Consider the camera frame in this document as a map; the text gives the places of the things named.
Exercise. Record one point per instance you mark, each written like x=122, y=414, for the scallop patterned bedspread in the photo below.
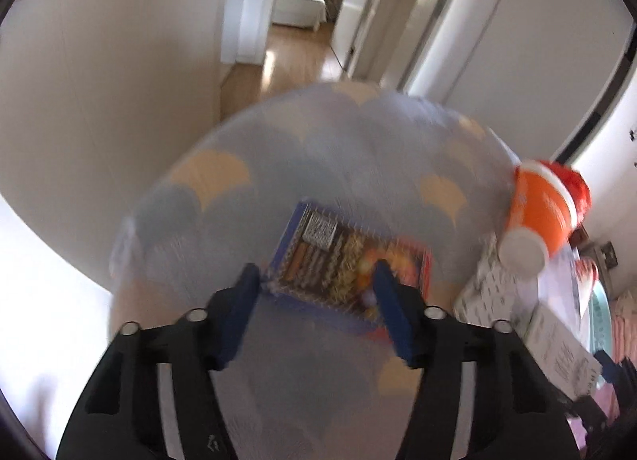
x=298, y=156

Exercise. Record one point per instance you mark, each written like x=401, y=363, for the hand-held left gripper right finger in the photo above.
x=390, y=315

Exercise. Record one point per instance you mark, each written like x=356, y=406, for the blue orange snack packet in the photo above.
x=323, y=251

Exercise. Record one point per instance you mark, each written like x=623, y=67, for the white room door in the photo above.
x=354, y=17

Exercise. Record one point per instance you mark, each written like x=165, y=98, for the white printed cardboard box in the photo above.
x=562, y=350
x=490, y=285

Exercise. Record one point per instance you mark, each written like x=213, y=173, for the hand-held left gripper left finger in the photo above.
x=243, y=313

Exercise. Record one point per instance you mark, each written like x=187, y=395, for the orange instant noodle cup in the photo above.
x=540, y=211

